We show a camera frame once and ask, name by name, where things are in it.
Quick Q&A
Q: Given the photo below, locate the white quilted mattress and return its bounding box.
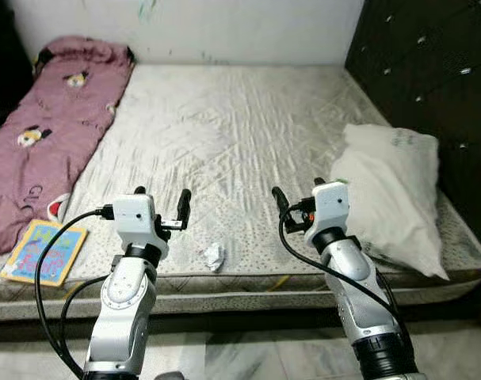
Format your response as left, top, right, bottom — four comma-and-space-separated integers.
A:
0, 63, 481, 298

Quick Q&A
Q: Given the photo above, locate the blue yellow children's book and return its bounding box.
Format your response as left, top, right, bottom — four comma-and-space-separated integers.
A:
0, 219, 89, 287

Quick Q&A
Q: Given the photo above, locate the white pillow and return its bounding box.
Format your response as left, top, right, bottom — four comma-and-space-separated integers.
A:
330, 123, 451, 280

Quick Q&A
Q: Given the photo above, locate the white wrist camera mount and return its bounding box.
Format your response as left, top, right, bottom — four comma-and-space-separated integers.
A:
312, 180, 351, 235
112, 193, 171, 260

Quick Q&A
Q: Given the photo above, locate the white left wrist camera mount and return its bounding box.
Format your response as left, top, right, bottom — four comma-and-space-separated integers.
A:
112, 193, 171, 260

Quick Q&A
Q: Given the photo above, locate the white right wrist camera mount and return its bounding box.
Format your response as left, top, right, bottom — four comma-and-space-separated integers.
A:
312, 180, 351, 235

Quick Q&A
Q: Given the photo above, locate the dotted fabric bed base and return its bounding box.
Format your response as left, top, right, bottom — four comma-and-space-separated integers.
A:
0, 279, 481, 322

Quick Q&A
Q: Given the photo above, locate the white paper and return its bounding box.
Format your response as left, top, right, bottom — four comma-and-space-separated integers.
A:
203, 243, 227, 272

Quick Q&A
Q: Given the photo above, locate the dark tufted headboard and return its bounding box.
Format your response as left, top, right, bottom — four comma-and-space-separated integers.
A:
345, 0, 481, 262

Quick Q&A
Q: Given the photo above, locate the pink cartoon print blanket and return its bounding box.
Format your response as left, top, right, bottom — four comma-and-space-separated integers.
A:
0, 35, 136, 258

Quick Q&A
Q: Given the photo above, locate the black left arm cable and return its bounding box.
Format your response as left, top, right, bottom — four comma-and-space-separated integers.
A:
34, 204, 116, 379

